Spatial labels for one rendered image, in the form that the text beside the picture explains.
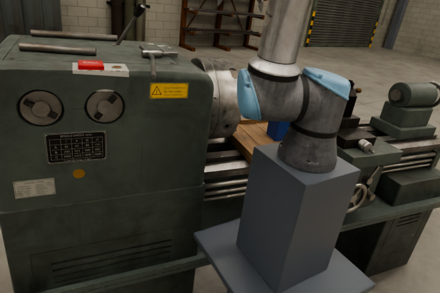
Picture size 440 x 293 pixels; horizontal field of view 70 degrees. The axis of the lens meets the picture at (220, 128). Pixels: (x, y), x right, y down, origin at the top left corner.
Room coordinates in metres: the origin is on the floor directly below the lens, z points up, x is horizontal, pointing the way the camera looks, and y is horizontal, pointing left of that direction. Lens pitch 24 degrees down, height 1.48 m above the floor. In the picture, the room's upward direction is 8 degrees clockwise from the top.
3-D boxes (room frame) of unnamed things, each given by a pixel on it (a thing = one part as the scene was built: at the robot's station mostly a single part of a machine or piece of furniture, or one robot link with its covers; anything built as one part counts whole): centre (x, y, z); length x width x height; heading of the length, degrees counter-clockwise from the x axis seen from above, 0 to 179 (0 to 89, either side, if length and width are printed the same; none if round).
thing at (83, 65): (0.79, 0.35, 1.26); 0.06 x 0.06 x 0.02; 26
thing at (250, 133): (1.31, -0.20, 0.89); 0.36 x 0.30 x 0.04; 26
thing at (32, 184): (0.99, 0.40, 1.06); 0.59 x 0.48 x 0.39; 116
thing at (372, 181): (1.26, -0.64, 0.73); 0.27 x 0.12 x 0.27; 116
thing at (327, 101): (0.74, -0.23, 1.27); 0.13 x 0.12 x 0.14; 102
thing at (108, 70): (0.80, 0.33, 1.23); 0.13 x 0.08 x 0.06; 116
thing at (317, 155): (0.74, -0.24, 1.15); 0.15 x 0.15 x 0.10
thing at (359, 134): (1.45, -0.52, 0.95); 0.43 x 0.18 x 0.04; 26
